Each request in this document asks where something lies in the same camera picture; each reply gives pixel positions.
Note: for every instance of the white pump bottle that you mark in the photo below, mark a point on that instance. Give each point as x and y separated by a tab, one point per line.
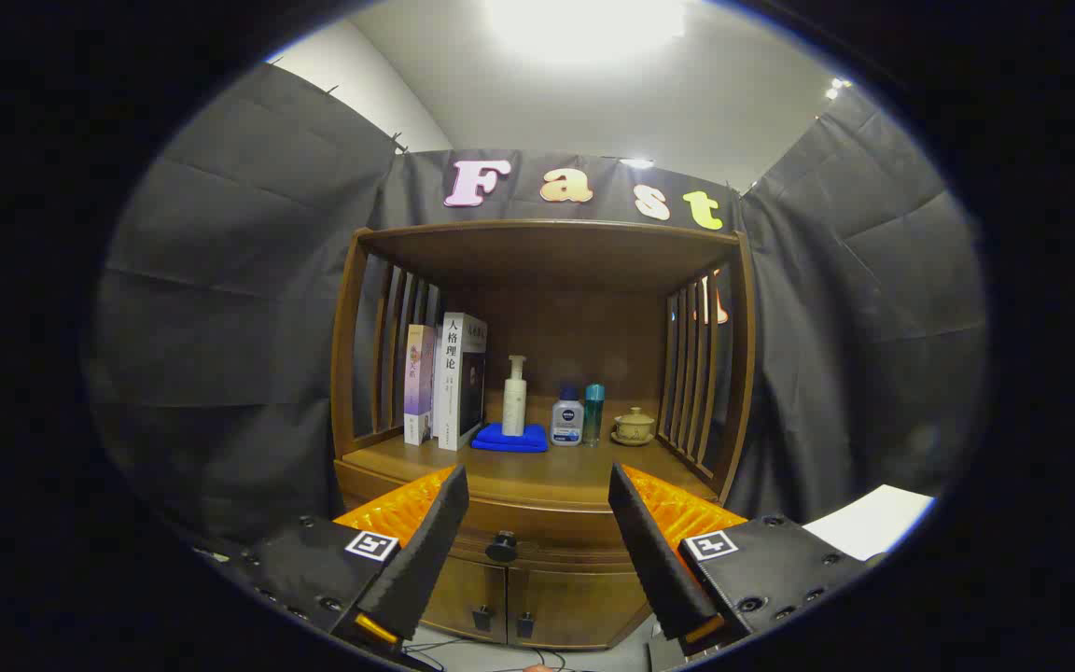
514	401

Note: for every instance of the black backdrop cloth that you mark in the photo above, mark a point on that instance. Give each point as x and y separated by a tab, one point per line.
220	327

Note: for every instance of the wooden drawer with black knob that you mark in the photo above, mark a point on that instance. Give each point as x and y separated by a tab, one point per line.
547	527

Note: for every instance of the blue folded cloth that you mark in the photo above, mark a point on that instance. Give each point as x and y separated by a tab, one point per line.
489	440

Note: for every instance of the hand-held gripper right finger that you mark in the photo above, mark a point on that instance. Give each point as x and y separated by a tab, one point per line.
659	560

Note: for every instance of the thick white book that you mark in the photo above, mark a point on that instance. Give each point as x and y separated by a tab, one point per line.
452	392

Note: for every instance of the purple book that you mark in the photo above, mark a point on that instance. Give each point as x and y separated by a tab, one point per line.
419	383

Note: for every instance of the white bottle with blue cap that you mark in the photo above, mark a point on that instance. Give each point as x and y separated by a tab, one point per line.
566	420

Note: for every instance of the brown wooden cabinet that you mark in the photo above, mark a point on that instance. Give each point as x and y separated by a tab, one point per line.
547	252

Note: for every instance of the wooden cabinet door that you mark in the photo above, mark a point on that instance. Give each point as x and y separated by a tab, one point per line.
467	588
584	607

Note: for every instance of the yellow lidded teacup with saucer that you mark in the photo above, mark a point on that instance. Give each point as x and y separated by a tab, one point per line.
634	427

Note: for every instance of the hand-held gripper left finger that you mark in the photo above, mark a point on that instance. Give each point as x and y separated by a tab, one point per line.
425	560

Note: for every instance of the slim teal bottle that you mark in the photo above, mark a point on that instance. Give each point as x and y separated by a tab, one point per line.
594	411

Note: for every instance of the white flat panel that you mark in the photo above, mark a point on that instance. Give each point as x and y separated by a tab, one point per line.
873	523

